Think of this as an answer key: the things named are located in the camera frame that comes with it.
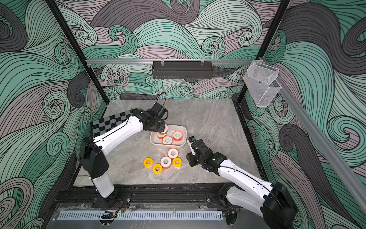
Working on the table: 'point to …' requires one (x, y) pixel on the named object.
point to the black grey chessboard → (100, 126)
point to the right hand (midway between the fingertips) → (191, 155)
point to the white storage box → (155, 141)
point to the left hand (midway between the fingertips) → (160, 125)
